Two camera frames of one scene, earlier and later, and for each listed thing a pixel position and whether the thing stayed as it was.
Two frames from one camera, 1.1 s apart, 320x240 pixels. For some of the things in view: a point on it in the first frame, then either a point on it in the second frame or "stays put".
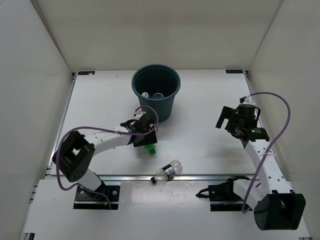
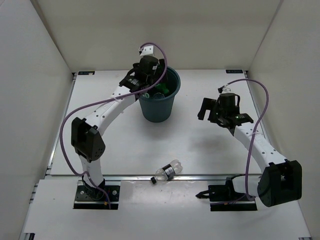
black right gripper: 228,113 to 207,105
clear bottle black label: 168,172 stays put
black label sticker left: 86,72 stays put
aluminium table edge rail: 177,177 stays put
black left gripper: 151,138 to 159,74
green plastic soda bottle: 151,148 to 162,87
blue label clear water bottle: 158,96 stays put
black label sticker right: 234,71 stays put
